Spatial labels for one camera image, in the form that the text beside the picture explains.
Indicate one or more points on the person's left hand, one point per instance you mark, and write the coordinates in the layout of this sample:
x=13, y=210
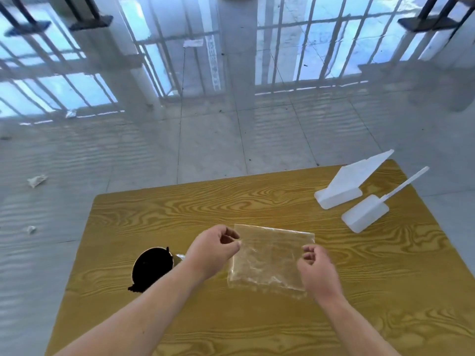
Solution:
x=211, y=252

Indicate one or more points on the person's right hand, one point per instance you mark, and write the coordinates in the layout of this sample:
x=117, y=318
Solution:
x=321, y=279

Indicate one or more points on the steel cylindrical holder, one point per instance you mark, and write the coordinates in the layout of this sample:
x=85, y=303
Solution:
x=180, y=257

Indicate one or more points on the clear plastic bag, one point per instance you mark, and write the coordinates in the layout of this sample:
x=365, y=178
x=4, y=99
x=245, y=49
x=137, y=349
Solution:
x=267, y=259

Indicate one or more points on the bunch of black straws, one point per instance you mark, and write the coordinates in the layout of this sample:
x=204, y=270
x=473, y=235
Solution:
x=152, y=270

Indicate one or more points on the person's left forearm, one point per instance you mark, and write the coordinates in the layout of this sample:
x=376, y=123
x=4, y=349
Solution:
x=141, y=318

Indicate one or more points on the person's right forearm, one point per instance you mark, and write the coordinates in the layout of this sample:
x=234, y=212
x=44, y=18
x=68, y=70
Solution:
x=352, y=329

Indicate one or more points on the narrow white plastic stand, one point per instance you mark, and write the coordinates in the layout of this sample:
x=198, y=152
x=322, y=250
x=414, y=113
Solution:
x=363, y=215

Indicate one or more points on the wide white plastic stand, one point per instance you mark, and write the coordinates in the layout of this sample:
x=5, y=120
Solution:
x=345, y=181

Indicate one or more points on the small crumpled white litter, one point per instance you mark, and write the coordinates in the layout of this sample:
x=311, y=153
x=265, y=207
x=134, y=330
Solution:
x=31, y=229

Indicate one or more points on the large crumpled white litter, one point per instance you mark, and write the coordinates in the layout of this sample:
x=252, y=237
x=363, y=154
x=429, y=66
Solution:
x=37, y=180

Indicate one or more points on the crumpled clear wrapper litter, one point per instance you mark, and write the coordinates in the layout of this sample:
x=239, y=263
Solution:
x=71, y=114

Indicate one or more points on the white paper sheet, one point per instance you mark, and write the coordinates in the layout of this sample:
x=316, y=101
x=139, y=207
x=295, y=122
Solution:
x=193, y=43

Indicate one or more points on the long table with black legs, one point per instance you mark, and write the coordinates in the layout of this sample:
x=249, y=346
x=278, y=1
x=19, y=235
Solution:
x=91, y=22
x=28, y=28

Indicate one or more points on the wooden table with black pedestal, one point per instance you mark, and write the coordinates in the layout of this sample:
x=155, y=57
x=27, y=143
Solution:
x=426, y=24

